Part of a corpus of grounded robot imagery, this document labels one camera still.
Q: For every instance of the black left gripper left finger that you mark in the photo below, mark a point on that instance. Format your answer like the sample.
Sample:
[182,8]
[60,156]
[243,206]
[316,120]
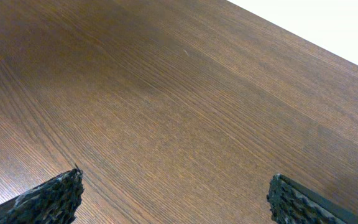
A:
[52,202]

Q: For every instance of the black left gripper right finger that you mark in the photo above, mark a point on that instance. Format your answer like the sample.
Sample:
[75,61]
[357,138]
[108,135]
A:
[293,203]

